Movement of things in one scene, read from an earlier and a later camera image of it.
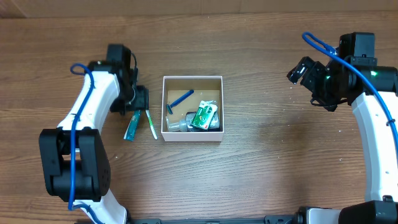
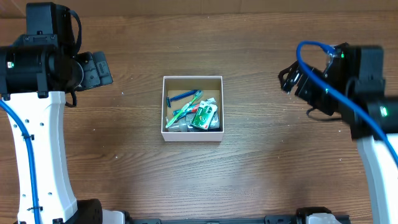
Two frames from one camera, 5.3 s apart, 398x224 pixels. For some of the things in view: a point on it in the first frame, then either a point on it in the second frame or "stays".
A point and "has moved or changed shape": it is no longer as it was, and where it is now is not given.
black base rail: x=268 y=219 stays
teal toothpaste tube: x=129 y=134 → x=194 y=108
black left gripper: x=141 y=102 → x=94 y=73
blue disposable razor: x=169 y=106 has moved or changed shape
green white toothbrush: x=151 y=124 → x=198 y=95
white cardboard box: x=205 y=88 stays
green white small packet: x=204 y=114 stays
